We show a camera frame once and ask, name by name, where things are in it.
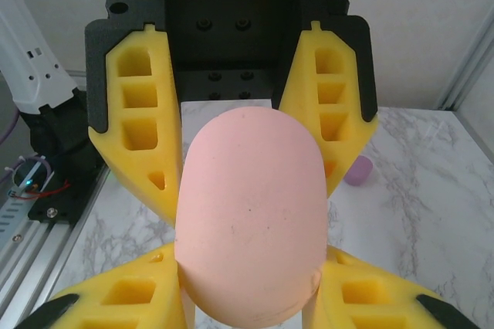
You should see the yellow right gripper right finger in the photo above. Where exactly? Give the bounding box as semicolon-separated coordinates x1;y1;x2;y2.
303;246;478;329

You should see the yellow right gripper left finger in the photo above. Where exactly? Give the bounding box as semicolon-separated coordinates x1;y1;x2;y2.
21;242;196;329

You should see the purple earbud charging case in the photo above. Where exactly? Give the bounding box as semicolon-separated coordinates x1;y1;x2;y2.
344;154;374;187

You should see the pink earbud charging case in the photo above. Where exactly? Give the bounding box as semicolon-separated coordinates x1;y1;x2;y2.
173;107;329;326

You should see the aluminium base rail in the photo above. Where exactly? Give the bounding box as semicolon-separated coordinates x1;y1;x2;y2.
0;168;113;329

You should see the white slotted cable tray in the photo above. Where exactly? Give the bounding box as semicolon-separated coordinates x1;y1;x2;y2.
0;189;34;245

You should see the aluminium frame post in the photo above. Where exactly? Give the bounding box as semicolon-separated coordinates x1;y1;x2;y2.
435;8;494;112

